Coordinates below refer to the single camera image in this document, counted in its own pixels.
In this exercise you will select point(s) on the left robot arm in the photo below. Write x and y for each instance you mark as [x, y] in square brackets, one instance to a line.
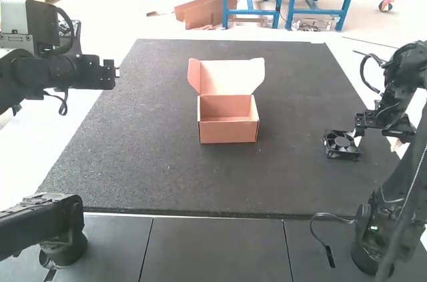
[33, 72]

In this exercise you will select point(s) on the black mat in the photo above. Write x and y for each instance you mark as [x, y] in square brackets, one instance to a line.
[150, 162]

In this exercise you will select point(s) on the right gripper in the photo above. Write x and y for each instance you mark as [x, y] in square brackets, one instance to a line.
[393, 125]

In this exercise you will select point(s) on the cardboard box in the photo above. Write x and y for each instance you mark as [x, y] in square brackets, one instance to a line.
[228, 128]

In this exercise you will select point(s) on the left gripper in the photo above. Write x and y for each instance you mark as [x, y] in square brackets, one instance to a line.
[91, 72]

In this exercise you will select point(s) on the black square fan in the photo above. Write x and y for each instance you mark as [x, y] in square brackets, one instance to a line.
[340, 147]

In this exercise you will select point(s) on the flat cardboard sheets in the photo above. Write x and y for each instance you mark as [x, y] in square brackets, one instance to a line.
[203, 10]

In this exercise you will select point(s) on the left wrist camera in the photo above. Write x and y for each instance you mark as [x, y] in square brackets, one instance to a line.
[13, 17]

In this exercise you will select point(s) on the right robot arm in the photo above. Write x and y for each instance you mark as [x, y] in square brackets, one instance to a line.
[397, 202]

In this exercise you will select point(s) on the colourful ball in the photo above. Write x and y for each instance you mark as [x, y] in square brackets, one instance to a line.
[386, 4]

